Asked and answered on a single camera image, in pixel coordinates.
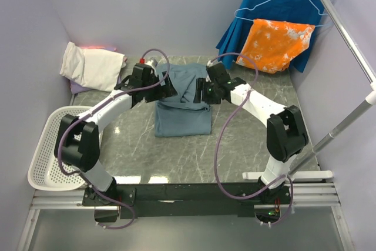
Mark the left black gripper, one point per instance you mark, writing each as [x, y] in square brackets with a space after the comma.
[164, 91]

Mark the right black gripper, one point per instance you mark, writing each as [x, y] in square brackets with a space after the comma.
[201, 86]

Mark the grey-blue t shirt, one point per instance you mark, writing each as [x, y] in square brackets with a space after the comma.
[179, 115]

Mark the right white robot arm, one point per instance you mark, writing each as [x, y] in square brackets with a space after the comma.
[286, 132]

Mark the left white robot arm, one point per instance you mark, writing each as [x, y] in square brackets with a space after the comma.
[77, 144]

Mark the white folded t shirt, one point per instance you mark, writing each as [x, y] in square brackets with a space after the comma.
[92, 68]

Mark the pink folded t shirt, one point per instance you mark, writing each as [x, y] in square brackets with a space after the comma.
[108, 48]

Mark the orange white tie-dye cloth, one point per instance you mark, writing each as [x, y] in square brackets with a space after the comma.
[271, 45]

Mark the blue pleated skirt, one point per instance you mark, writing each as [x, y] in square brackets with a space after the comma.
[295, 11]

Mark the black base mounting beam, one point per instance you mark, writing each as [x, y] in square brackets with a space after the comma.
[186, 199]

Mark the white plastic laundry basket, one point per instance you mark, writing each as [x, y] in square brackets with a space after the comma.
[44, 172]

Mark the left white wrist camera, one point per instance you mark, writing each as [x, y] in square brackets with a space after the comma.
[152, 62]

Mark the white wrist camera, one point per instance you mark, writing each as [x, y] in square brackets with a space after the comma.
[152, 62]
[211, 63]

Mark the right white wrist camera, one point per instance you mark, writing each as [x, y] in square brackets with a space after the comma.
[211, 63]

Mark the aluminium rail frame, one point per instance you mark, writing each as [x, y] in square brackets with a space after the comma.
[305, 195]

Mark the silver clothes rack frame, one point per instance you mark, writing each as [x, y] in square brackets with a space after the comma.
[361, 108]

